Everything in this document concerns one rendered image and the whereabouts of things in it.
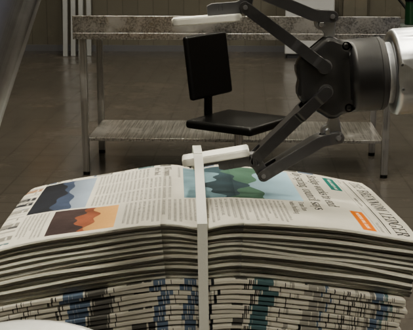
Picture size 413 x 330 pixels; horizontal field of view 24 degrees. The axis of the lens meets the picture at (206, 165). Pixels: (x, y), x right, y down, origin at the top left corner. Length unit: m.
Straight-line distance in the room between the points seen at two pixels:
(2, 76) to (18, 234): 0.35
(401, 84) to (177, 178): 0.27
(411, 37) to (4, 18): 0.50
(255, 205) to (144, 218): 0.12
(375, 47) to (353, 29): 4.83
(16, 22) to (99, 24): 5.25
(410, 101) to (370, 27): 4.84
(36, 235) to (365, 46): 0.37
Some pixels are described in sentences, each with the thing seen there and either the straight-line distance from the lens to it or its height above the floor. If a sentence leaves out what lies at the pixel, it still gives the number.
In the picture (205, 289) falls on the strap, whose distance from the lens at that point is 0.88.
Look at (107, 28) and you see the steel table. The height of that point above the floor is 0.92.
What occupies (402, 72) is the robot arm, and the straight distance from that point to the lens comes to 0.96.
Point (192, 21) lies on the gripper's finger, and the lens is 0.96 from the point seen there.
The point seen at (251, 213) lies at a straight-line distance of 0.92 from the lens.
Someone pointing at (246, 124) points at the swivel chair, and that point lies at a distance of 5.09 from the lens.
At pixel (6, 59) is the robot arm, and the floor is 1.38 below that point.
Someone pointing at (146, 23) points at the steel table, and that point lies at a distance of 5.80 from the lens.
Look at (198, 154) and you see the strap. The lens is 0.98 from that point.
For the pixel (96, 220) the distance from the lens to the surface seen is 0.92.
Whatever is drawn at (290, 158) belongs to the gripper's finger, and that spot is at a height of 1.23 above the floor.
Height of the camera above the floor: 1.45
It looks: 13 degrees down
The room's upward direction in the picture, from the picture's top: straight up
